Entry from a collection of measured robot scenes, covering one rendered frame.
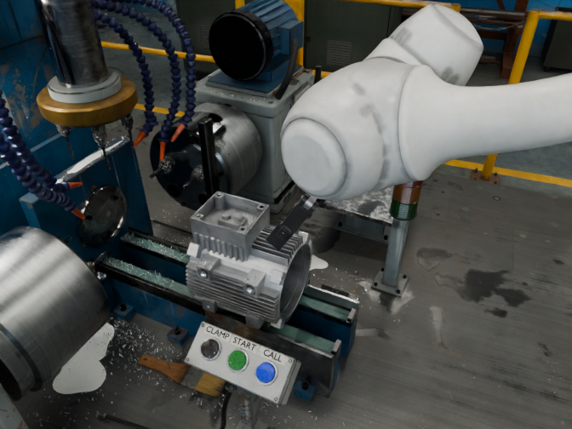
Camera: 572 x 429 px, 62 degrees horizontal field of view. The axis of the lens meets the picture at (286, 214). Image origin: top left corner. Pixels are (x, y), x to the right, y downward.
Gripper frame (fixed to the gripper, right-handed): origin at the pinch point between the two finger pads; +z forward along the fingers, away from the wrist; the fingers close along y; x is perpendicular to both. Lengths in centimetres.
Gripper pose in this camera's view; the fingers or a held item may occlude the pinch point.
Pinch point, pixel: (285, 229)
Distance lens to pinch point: 79.5
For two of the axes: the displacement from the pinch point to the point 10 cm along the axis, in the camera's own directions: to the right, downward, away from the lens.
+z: -4.5, 5.6, 7.0
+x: 7.8, 6.3, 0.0
